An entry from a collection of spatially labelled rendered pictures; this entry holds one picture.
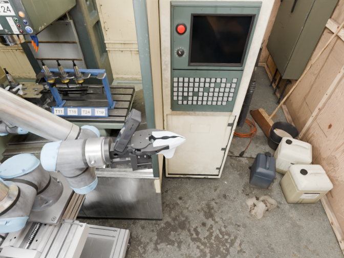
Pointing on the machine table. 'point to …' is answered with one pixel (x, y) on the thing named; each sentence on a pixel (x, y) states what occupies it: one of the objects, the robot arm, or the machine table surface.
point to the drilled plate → (34, 91)
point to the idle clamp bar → (73, 89)
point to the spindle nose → (12, 39)
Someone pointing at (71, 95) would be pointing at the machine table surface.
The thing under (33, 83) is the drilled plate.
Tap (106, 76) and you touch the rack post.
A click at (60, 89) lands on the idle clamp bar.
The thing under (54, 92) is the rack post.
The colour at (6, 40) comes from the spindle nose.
